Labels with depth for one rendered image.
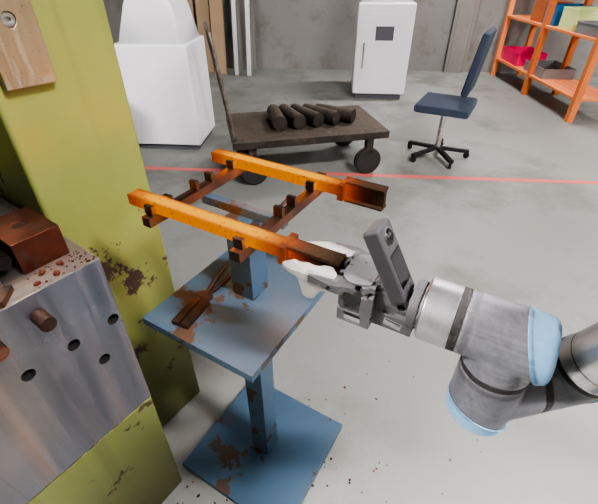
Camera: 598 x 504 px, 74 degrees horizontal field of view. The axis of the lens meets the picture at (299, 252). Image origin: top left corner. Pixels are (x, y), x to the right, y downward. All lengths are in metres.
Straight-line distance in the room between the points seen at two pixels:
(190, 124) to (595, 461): 3.36
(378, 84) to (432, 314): 4.81
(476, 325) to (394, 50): 4.78
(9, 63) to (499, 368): 0.90
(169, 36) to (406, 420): 3.10
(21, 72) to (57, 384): 0.58
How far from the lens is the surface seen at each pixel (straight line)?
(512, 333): 0.55
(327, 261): 0.59
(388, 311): 0.60
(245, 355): 0.82
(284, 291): 0.95
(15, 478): 1.04
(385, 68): 5.23
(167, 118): 3.74
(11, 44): 0.90
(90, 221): 1.05
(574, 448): 1.81
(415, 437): 1.61
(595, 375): 0.65
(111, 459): 1.19
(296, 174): 0.85
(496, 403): 0.62
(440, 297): 0.55
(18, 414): 0.94
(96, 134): 1.01
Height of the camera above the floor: 1.37
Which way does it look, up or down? 36 degrees down
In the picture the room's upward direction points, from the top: straight up
